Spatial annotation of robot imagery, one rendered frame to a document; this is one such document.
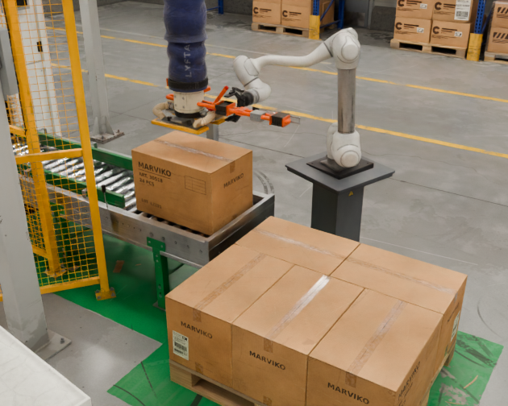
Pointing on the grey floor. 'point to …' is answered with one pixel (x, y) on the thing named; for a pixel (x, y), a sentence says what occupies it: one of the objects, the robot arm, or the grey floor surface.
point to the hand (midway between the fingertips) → (227, 108)
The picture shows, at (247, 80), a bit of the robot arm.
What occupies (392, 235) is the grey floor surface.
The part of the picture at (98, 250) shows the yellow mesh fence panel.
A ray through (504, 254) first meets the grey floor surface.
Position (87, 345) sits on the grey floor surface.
